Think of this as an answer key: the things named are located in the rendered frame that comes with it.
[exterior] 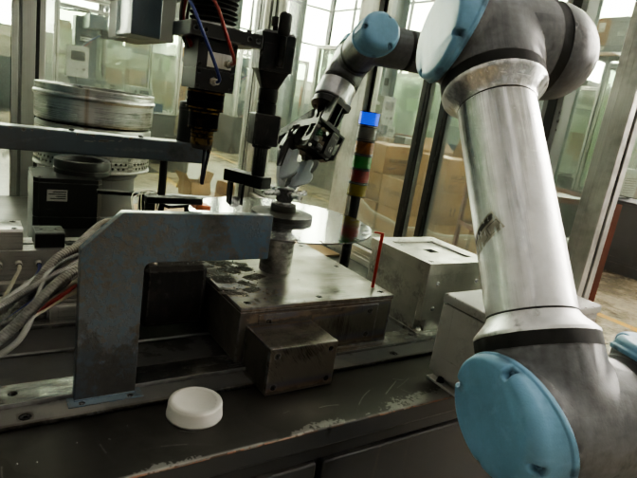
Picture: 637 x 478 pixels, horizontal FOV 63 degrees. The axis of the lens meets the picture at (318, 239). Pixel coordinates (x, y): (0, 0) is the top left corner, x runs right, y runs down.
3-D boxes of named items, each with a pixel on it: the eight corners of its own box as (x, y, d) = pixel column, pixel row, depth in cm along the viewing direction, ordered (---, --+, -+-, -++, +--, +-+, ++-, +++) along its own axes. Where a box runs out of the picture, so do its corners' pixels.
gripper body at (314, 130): (305, 141, 96) (333, 87, 99) (280, 144, 103) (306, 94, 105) (334, 164, 100) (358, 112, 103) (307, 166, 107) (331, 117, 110)
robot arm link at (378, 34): (419, 15, 95) (392, 43, 105) (362, 2, 92) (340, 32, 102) (419, 57, 94) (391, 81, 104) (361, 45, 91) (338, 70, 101)
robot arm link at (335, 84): (314, 77, 107) (340, 101, 111) (304, 96, 106) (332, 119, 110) (337, 70, 101) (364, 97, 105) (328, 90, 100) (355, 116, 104)
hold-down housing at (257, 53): (271, 148, 90) (288, 22, 85) (281, 152, 85) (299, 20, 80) (240, 143, 87) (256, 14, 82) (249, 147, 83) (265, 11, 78)
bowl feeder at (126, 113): (132, 206, 172) (139, 93, 163) (159, 231, 148) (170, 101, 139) (25, 203, 155) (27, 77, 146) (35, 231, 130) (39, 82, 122)
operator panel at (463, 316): (527, 355, 103) (547, 283, 99) (579, 382, 94) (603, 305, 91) (425, 376, 87) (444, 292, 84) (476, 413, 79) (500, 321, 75)
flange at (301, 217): (238, 212, 93) (240, 198, 92) (274, 207, 102) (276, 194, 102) (290, 228, 88) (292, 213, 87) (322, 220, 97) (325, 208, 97)
